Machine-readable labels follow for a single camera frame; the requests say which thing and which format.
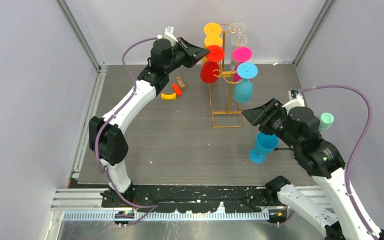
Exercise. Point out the brown arch block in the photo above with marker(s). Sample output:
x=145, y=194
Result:
x=180, y=82

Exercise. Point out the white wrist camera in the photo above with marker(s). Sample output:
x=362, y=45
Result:
x=168, y=35
x=296, y=99

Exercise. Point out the gold wine glass rack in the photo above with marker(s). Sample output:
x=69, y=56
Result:
x=229, y=77

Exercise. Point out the blue wine glass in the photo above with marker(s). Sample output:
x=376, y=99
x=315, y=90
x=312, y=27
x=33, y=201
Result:
x=264, y=144
x=243, y=89

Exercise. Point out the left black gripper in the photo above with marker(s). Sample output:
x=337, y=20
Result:
x=198, y=53

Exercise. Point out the mint green bottle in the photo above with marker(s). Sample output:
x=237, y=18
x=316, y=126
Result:
x=326, y=120

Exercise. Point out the red plastic wine glass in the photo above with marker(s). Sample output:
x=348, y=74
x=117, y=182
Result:
x=210, y=67

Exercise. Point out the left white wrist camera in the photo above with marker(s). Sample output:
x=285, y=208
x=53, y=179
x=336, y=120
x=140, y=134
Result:
x=168, y=35

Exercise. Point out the yellow arch block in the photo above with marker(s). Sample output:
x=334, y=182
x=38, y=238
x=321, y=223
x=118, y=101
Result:
x=172, y=96

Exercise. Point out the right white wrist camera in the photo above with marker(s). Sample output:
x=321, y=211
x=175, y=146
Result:
x=296, y=99

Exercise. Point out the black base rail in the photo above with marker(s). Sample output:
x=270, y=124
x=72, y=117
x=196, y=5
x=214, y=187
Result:
x=169, y=203

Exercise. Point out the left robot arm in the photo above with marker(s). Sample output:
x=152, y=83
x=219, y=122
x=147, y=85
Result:
x=107, y=133

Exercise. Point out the clear wine glass front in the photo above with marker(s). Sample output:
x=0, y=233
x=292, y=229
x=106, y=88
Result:
x=238, y=40

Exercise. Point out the pink plastic wine glass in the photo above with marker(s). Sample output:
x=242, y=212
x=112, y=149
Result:
x=240, y=55

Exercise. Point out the yellow wine glass front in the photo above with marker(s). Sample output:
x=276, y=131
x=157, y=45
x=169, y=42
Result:
x=214, y=44

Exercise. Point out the yellow wine glass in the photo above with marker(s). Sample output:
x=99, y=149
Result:
x=214, y=44
x=212, y=29

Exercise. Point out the clear wine glass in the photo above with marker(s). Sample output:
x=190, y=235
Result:
x=236, y=27
x=238, y=40

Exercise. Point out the clear wine glass rear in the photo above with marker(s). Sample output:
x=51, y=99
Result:
x=236, y=27

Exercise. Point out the orange block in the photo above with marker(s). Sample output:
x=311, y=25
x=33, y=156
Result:
x=177, y=90

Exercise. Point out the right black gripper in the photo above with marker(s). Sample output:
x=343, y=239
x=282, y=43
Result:
x=257, y=116

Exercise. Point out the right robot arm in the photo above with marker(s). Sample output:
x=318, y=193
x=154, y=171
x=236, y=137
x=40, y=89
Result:
x=299, y=129

